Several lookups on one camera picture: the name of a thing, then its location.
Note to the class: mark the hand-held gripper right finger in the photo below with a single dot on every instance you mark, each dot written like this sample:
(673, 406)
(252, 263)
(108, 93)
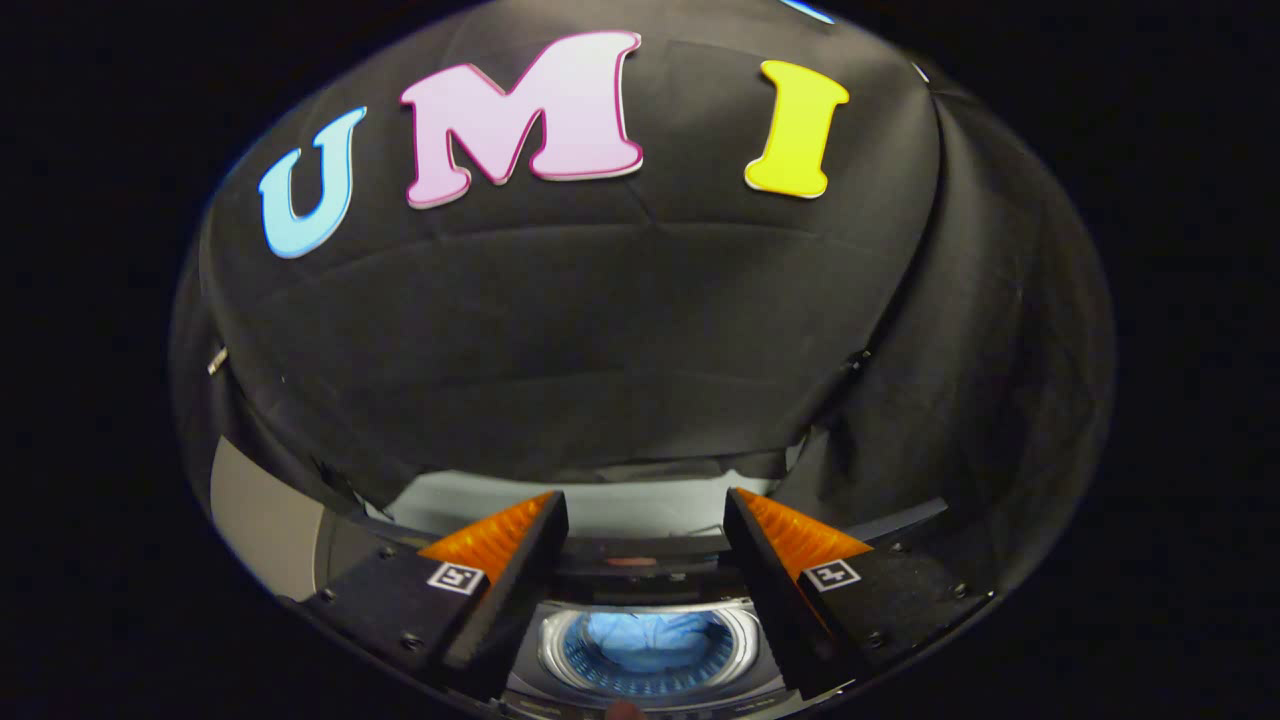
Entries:
(770, 580)

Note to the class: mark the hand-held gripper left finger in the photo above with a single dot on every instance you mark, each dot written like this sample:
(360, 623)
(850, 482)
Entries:
(520, 580)

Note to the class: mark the grey washing machine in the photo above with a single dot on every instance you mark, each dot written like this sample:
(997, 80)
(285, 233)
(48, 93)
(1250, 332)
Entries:
(552, 650)

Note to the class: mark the light blue polo shirt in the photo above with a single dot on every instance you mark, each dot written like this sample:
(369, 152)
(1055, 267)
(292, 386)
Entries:
(650, 640)

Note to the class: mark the black backdrop cloth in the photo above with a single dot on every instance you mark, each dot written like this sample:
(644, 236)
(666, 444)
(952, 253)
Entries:
(600, 330)

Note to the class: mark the silver clip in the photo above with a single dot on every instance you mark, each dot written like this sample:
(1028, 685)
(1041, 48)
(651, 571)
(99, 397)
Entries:
(216, 360)

